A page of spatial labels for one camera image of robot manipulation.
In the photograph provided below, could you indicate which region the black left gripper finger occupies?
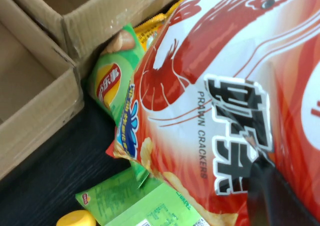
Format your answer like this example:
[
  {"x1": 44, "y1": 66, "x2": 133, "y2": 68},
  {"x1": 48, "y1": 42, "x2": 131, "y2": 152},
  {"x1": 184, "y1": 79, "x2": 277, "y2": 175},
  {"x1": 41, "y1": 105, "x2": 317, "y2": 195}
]
[{"x1": 246, "y1": 155, "x2": 320, "y2": 226}]

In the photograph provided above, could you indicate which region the red prawn cracker bag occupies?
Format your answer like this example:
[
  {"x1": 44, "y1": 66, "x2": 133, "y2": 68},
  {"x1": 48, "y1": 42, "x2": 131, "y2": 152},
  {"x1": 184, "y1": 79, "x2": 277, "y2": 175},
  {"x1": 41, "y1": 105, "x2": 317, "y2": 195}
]
[{"x1": 104, "y1": 0, "x2": 320, "y2": 226}]

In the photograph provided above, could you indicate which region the large yellow fries snack bag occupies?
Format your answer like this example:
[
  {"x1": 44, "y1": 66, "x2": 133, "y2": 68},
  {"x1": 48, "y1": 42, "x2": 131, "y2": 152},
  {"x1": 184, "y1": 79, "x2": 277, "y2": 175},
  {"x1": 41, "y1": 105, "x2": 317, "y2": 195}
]
[{"x1": 133, "y1": 0, "x2": 193, "y2": 49}]

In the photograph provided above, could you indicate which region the green chips bag with barcode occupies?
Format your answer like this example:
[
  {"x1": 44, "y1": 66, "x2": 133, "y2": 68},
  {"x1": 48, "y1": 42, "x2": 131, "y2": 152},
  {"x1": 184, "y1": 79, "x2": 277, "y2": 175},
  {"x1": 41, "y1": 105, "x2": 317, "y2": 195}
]
[{"x1": 75, "y1": 167, "x2": 208, "y2": 226}]

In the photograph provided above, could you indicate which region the green chips bag with logo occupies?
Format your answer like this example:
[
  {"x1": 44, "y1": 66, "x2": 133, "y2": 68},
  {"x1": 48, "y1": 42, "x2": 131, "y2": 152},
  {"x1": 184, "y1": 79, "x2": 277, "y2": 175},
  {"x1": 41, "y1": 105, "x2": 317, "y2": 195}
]
[{"x1": 87, "y1": 23, "x2": 151, "y2": 189}]

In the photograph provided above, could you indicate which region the yellow rubber duck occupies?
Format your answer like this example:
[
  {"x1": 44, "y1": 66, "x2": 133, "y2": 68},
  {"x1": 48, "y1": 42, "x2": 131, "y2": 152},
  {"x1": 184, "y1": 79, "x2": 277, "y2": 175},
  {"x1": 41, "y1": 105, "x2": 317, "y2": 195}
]
[{"x1": 56, "y1": 210, "x2": 97, "y2": 226}]

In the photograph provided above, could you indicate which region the cardboard box with sf-express print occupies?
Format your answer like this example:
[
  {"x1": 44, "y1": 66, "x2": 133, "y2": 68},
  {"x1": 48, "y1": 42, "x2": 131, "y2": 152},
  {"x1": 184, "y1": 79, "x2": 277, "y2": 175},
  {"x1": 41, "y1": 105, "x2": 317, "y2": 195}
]
[{"x1": 0, "y1": 0, "x2": 85, "y2": 181}]

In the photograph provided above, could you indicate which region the taped cardboard box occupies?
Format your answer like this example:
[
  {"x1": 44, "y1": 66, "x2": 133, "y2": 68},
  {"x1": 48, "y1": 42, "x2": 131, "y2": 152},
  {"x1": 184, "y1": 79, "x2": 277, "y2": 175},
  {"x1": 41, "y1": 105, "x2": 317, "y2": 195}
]
[{"x1": 2, "y1": 0, "x2": 191, "y2": 79}]

